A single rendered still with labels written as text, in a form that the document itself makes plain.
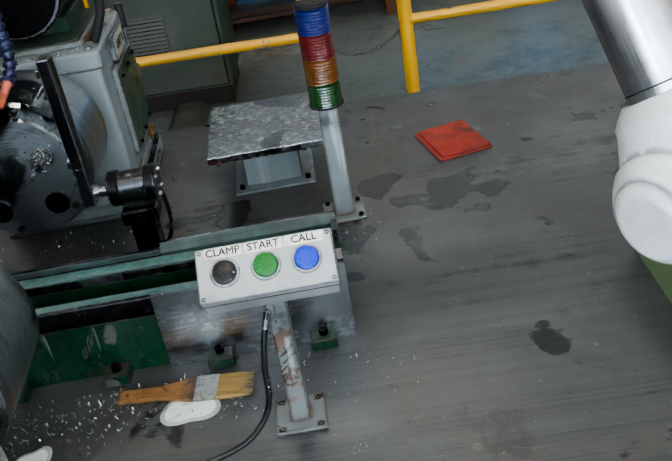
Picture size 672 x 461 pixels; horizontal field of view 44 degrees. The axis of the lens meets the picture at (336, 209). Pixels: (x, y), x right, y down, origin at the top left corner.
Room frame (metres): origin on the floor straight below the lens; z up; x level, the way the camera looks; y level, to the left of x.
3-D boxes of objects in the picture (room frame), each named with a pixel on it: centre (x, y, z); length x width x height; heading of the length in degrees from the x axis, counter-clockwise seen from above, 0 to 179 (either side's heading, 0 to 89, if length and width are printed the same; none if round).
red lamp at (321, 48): (1.41, -0.02, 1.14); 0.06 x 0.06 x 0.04
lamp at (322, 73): (1.41, -0.02, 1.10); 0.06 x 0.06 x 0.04
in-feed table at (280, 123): (1.63, 0.12, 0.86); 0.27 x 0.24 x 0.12; 1
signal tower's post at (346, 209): (1.41, -0.02, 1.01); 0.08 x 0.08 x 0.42; 1
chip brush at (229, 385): (0.96, 0.26, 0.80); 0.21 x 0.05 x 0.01; 85
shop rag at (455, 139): (1.63, -0.27, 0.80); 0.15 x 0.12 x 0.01; 12
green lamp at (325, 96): (1.41, -0.02, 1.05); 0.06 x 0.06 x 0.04
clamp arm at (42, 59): (1.24, 0.39, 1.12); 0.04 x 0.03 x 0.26; 91
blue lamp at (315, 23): (1.41, -0.02, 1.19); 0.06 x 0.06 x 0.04
